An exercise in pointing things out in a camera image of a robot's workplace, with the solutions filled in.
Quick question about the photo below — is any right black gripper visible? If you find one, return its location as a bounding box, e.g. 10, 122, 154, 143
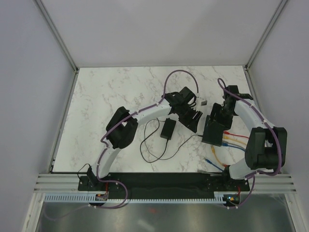
207, 102, 236, 132

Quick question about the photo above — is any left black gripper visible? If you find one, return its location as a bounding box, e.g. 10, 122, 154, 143
177, 104, 202, 134

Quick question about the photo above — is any red ethernet cable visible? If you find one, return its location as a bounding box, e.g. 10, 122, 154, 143
223, 131, 251, 140

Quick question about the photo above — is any black network switch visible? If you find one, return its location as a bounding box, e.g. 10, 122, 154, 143
202, 115, 226, 146

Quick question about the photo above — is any black power adapter with cord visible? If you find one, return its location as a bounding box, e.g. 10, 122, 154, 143
140, 118, 202, 164

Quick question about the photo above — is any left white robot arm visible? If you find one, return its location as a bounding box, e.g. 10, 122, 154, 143
78, 87, 202, 191

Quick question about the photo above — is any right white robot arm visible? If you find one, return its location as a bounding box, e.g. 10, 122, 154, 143
202, 85, 287, 190

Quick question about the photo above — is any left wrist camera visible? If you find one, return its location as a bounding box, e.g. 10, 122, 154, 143
196, 97, 208, 107

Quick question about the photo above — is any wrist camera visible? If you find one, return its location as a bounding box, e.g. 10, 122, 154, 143
196, 97, 208, 107
224, 85, 239, 98

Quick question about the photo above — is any blue ethernet cable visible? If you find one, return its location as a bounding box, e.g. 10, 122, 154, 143
204, 142, 248, 170

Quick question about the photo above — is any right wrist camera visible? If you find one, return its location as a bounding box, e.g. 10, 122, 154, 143
224, 85, 239, 98

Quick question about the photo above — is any yellow ethernet cable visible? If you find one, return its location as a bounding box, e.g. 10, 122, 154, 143
210, 135, 251, 169

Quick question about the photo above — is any right aluminium frame post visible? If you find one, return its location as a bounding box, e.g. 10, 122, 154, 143
243, 0, 290, 72

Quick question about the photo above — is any aluminium frame post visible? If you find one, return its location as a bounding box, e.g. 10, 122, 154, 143
243, 0, 290, 72
33, 0, 79, 73

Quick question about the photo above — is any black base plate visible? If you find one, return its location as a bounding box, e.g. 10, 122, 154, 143
77, 172, 251, 200

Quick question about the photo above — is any white slotted cable duct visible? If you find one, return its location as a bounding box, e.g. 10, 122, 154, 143
44, 192, 230, 203

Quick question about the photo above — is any left aluminium frame post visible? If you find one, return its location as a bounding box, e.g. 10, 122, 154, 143
33, 0, 79, 73

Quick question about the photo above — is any aluminium front rail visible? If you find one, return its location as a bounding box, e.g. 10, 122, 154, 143
34, 174, 296, 193

